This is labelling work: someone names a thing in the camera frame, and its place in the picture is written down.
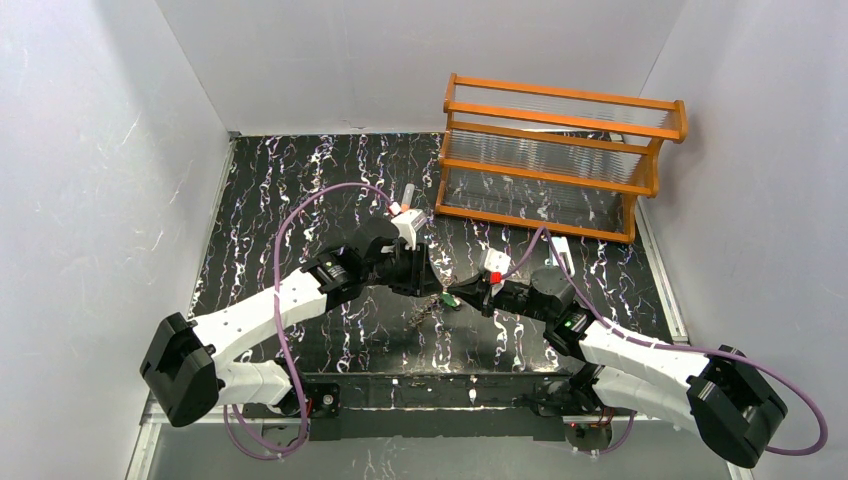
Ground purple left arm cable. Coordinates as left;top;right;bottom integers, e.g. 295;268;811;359
222;182;399;462

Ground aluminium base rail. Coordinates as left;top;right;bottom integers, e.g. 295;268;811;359
127;373;750;479

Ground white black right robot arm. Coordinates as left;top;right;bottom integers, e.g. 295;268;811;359
448;266;788;468

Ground orange wooden two-tier shelf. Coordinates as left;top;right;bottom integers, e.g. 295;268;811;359
435;73;689;243

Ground green headed key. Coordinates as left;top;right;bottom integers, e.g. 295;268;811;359
440;292;462;311

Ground grey orange marker pen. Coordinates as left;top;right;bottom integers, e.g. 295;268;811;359
400;183;416;213

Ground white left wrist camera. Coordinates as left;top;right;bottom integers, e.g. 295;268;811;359
389;202;427;250

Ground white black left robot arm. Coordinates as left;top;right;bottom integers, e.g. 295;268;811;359
140;209;443;427

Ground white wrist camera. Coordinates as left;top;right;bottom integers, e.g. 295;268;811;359
479;248;511;285
389;202;427;250

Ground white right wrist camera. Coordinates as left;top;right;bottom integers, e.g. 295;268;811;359
479;248;511;285

